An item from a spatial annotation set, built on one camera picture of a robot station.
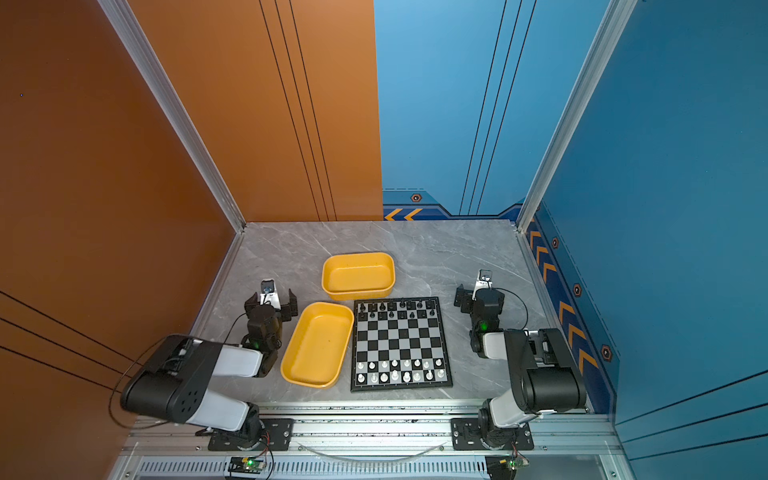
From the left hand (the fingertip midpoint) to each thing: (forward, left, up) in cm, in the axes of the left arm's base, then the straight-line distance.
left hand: (273, 290), depth 90 cm
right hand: (+3, -63, -2) cm, 63 cm away
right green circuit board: (-41, -66, -8) cm, 79 cm away
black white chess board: (-14, -38, -7) cm, 41 cm away
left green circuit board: (-42, -4, -10) cm, 44 cm away
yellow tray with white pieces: (-14, -14, -10) cm, 22 cm away
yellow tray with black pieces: (+12, -24, -9) cm, 29 cm away
